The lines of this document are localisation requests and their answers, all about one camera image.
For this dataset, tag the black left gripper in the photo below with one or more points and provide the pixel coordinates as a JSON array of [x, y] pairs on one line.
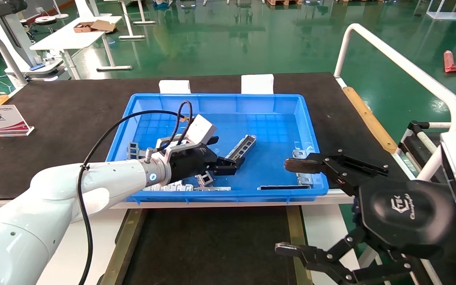
[[190, 162]]

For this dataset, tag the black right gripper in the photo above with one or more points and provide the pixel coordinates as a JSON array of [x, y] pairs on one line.
[[406, 213]]

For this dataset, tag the metal bracket with square cutouts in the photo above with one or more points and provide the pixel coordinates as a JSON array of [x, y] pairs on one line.
[[246, 143], [205, 180]]

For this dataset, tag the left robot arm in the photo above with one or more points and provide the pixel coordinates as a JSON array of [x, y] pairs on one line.
[[54, 198]]

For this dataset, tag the blue plastic bin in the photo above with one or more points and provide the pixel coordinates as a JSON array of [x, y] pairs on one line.
[[267, 166]]

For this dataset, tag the dark thin metal strip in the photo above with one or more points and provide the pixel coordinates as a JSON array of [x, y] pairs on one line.
[[283, 187]]

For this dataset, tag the large white foam block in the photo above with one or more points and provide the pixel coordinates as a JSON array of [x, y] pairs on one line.
[[257, 84]]

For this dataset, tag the small white foam block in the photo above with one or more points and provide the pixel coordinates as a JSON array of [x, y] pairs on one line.
[[174, 87]]

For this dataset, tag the black lower panel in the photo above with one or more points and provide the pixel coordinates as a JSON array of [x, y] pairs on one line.
[[212, 245]]

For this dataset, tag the long wooden edge strip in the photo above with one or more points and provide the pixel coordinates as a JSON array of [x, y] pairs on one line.
[[368, 118]]

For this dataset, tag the black roller with white pipe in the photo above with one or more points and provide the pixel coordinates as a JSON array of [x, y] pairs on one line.
[[414, 148]]

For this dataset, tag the white desk with T-legs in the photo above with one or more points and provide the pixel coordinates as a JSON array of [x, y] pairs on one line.
[[127, 19]]

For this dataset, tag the white bent railing pipe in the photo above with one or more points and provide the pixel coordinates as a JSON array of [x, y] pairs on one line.
[[402, 63]]

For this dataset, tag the black felt table mat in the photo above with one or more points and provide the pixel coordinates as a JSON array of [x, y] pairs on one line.
[[54, 118]]

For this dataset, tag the open cardboard box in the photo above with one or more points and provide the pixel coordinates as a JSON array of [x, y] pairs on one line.
[[93, 27]]

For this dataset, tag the grey bent railing pipe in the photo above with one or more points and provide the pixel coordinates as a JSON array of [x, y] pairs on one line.
[[6, 55]]

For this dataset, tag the white machine stand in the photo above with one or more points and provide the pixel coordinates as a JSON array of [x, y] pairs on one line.
[[14, 31]]

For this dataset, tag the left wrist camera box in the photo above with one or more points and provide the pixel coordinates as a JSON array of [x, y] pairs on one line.
[[202, 128]]

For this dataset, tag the long thin metal bracket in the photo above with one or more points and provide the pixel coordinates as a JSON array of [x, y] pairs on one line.
[[212, 189]]

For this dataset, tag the brass rail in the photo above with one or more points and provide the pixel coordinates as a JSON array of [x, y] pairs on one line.
[[127, 237], [296, 225]]

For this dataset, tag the metal bracket with tabs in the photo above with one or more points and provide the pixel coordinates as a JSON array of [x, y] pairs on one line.
[[305, 180]]

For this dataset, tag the L-shaped metal bracket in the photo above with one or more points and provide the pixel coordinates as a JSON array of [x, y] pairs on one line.
[[133, 148]]

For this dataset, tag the white floor frame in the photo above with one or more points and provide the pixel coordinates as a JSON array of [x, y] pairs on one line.
[[449, 16]]

